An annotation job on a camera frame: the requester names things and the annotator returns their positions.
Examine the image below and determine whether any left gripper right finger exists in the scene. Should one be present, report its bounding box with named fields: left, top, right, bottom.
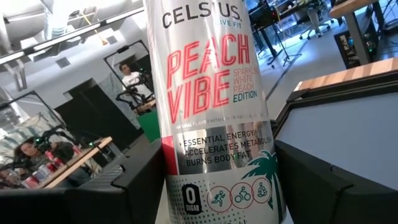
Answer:
left=274, top=139, right=398, bottom=224

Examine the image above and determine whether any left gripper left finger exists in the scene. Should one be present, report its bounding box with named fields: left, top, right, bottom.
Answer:
left=0, top=139, right=166, bottom=224

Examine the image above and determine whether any white can with black lid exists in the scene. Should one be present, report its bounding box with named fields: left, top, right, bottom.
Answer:
left=144, top=0, right=289, bottom=224

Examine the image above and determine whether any wooden desk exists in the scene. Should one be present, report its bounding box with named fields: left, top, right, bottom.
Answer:
left=39, top=136, right=113, bottom=190

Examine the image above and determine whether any blue table mat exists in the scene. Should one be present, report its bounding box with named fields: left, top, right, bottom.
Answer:
left=275, top=91, right=398, bottom=191

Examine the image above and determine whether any person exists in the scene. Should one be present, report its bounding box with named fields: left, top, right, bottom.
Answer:
left=118, top=62, right=154, bottom=101
left=12, top=136, right=75, bottom=187

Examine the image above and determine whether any black cabinet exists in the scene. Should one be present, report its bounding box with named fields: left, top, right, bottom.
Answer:
left=54, top=77, right=144, bottom=151

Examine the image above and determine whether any green panel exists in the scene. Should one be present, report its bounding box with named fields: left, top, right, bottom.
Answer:
left=136, top=110, right=161, bottom=144

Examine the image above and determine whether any black computer tower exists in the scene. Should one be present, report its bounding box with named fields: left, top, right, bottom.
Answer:
left=333, top=29, right=379, bottom=70

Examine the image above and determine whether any long ceiling light bar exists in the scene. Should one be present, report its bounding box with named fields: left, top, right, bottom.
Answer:
left=0, top=6, right=146, bottom=66

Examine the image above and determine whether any black desk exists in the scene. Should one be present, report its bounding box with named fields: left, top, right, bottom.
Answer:
left=248, top=0, right=303, bottom=68

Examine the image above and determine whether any grey office chair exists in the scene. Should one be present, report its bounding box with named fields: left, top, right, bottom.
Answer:
left=298, top=0, right=334, bottom=40

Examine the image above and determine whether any wooden workbench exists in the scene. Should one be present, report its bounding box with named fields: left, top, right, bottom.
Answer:
left=328, top=0, right=382, bottom=66

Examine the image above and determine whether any black monitor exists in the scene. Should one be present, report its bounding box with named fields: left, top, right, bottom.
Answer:
left=248, top=2, right=278, bottom=29

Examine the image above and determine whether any silver ventilation duct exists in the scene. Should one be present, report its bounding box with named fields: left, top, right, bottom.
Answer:
left=42, top=0, right=74, bottom=40

